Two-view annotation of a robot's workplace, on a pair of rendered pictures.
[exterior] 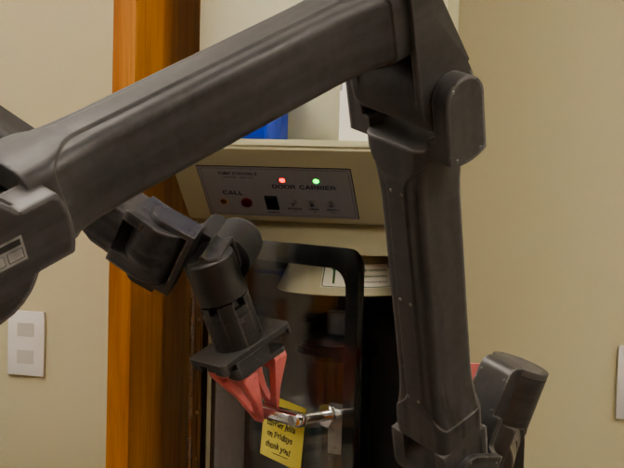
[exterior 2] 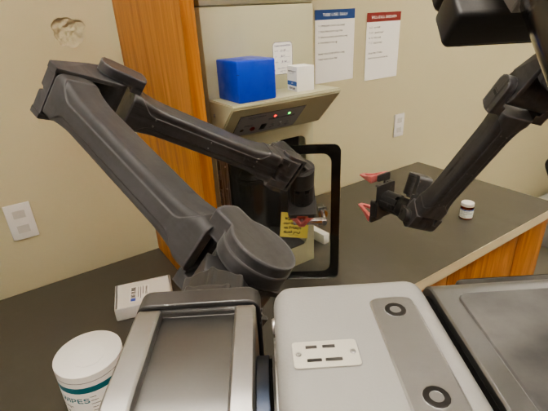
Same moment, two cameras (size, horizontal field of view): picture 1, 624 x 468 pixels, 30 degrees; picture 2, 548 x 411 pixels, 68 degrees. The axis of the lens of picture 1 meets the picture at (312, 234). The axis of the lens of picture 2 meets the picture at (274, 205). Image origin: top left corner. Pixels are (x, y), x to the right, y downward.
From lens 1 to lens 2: 108 cm
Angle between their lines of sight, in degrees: 50
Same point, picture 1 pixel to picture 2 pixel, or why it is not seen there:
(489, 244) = not seen: hidden behind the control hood
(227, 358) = (311, 209)
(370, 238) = (288, 130)
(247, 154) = (268, 107)
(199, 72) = not seen: outside the picture
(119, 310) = (210, 200)
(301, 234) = (261, 135)
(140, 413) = not seen: hidden behind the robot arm
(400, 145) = (523, 119)
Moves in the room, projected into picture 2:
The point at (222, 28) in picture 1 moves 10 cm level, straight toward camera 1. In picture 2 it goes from (214, 33) to (246, 33)
